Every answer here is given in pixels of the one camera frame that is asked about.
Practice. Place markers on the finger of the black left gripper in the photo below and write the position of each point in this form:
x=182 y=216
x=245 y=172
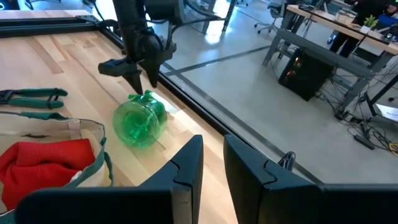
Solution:
x=135 y=82
x=153 y=74

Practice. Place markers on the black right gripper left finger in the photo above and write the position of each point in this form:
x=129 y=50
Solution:
x=155 y=199

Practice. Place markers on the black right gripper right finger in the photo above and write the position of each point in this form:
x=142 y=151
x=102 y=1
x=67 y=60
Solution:
x=280 y=202

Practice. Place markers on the green plastic spray bottle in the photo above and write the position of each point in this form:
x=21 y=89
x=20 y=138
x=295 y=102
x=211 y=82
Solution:
x=140 y=124

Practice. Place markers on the canvas gardening bag green trim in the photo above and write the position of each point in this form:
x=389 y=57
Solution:
x=90 y=130

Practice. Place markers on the red gardening glove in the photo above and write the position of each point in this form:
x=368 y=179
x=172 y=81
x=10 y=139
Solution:
x=46 y=165

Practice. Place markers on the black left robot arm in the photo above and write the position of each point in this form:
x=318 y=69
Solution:
x=130 y=18

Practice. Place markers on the dark metal stand base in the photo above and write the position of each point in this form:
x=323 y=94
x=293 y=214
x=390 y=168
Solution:
x=217 y=15

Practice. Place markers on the black power adapter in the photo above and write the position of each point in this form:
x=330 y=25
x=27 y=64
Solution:
x=363 y=141

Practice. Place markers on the black computer tower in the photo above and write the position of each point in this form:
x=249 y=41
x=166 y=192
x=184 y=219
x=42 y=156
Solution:
x=304 y=74

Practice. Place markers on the grey office chair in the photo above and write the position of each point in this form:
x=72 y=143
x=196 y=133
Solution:
x=273 y=15

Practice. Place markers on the white paper sheet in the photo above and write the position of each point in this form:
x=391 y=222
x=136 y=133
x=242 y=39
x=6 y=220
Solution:
x=388 y=112

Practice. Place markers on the wooden top desk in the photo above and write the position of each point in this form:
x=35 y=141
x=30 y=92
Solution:
x=342 y=28

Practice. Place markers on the small potted desk plant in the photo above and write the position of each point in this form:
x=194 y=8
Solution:
x=370 y=23

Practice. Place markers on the person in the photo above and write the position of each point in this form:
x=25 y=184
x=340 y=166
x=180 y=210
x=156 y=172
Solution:
x=360 y=18

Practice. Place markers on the black frame clamp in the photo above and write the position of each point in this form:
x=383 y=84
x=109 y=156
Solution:
x=287 y=160

